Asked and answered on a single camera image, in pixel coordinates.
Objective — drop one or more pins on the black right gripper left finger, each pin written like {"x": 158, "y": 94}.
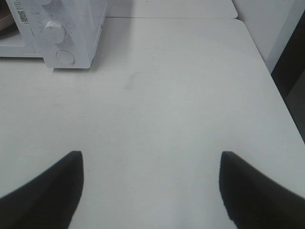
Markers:
{"x": 48, "y": 201}

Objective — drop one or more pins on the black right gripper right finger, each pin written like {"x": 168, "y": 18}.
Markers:
{"x": 254, "y": 201}

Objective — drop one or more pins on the round white door-release button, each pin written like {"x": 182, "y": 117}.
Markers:
{"x": 65, "y": 57}

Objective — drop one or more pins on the pink round plate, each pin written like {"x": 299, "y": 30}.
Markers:
{"x": 6, "y": 18}

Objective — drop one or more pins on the white microwave oven body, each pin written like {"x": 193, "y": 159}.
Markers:
{"x": 82, "y": 19}

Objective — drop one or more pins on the lower white microwave knob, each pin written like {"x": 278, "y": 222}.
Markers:
{"x": 54, "y": 32}

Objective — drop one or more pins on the white microwave knob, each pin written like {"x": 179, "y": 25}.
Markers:
{"x": 45, "y": 2}
{"x": 54, "y": 32}

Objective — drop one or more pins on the upper white microwave knob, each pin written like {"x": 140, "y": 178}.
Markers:
{"x": 45, "y": 2}

